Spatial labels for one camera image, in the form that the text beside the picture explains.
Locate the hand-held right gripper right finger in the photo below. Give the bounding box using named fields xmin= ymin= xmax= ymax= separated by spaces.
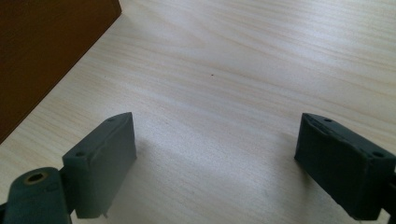
xmin=293 ymin=112 xmax=396 ymax=222

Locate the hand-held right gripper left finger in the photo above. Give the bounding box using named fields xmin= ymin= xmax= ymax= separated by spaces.
xmin=62 ymin=111 xmax=138 ymax=219

